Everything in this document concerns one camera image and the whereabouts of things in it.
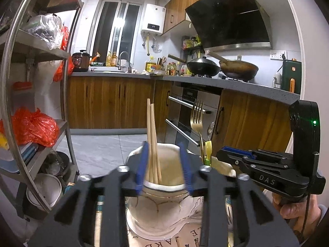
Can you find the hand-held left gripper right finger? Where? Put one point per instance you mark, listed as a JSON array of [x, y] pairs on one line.
[[186, 169]]

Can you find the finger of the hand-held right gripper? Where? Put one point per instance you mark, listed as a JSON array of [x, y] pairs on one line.
[[231, 157], [236, 150]]

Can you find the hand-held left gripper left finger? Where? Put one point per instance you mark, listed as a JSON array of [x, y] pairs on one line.
[[144, 167]]

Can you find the yellow plastic spoon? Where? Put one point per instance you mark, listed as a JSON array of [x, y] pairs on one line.
[[208, 149]]

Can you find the silver metal spoon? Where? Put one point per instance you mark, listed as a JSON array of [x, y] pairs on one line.
[[210, 131]]

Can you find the wooden chopstick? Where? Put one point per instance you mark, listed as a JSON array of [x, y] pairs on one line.
[[154, 133], [148, 128]]

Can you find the gold metal fork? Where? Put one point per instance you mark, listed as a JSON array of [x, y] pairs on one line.
[[196, 126]]

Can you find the white floral ceramic utensil holder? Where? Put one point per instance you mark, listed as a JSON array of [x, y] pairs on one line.
[[164, 211]]

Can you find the person's right forearm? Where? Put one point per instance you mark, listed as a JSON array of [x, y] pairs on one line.
[[322, 223]]

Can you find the person's right hand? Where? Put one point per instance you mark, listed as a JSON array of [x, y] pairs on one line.
[[293, 209]]

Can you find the green countertop appliance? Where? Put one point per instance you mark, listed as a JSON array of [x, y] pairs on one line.
[[286, 77]]

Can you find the white ceramic saucer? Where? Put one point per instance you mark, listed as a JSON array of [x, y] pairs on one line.
[[144, 232]]

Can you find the grey kitchen countertop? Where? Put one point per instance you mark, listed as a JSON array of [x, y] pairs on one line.
[[257, 87]]

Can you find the built-in steel oven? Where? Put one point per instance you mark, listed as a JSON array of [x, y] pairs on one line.
[[185, 100]]

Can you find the printed teal tablecloth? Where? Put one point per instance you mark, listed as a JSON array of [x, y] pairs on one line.
[[154, 243]]

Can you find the wooden base cabinets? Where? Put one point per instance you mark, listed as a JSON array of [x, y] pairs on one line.
[[102, 100]]

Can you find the brown frying pan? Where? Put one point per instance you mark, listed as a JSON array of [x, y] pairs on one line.
[[239, 69]]

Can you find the black wok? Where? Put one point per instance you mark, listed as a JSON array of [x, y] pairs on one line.
[[203, 67]]

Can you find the steel sink faucet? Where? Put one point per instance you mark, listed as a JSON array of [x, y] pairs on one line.
[[128, 68]]

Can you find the row of sauce bottles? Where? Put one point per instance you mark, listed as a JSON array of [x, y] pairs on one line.
[[176, 69]]

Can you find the yellow cooking oil bottle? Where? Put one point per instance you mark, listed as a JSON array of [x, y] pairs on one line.
[[150, 65]]

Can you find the steel pot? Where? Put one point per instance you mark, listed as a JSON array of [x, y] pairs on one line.
[[43, 190]]

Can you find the amber bottles by window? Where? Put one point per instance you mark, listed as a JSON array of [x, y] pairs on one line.
[[111, 59]]

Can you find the large red plastic bag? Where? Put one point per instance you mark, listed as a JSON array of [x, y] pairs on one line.
[[33, 128]]

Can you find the dark red rice cooker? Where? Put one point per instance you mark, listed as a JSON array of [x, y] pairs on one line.
[[80, 61]]

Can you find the hanging red plastic bag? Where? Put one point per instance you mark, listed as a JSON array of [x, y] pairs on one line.
[[59, 72]]

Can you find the black range hood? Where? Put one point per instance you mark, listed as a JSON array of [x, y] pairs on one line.
[[226, 18]]

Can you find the kitchen window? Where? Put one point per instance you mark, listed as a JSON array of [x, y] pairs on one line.
[[105, 30]]

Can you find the yellow plastic item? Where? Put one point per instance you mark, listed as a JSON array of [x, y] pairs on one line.
[[3, 141]]

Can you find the red plastic box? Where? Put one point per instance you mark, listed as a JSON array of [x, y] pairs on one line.
[[23, 85]]

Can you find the white water heater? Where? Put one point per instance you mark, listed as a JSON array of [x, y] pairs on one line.
[[154, 18]]

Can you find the metal shelf rack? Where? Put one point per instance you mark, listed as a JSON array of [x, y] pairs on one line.
[[6, 87]]

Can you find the clear plastic bag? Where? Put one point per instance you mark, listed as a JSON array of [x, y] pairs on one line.
[[43, 30]]

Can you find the white wall socket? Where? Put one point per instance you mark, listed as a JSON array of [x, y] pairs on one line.
[[277, 54]]

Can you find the packets on wall shelf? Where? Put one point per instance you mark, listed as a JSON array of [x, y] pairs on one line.
[[191, 42]]

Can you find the wooden wall cabinets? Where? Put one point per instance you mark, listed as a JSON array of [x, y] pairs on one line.
[[177, 12]]

